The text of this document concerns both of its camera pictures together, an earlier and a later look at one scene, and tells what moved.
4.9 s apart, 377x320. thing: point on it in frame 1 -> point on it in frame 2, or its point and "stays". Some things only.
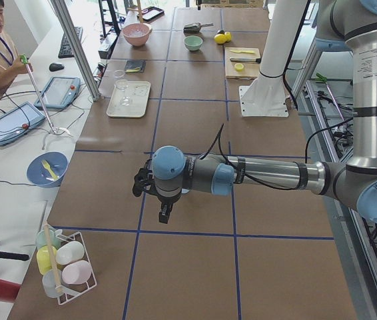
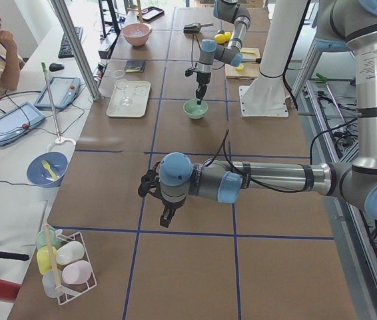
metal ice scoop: (195, 27) stays
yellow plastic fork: (48, 167) stays
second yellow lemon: (228, 36) stays
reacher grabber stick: (60, 130) -> (60, 140)
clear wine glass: (120, 83) stays
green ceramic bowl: (192, 43) -> (194, 111)
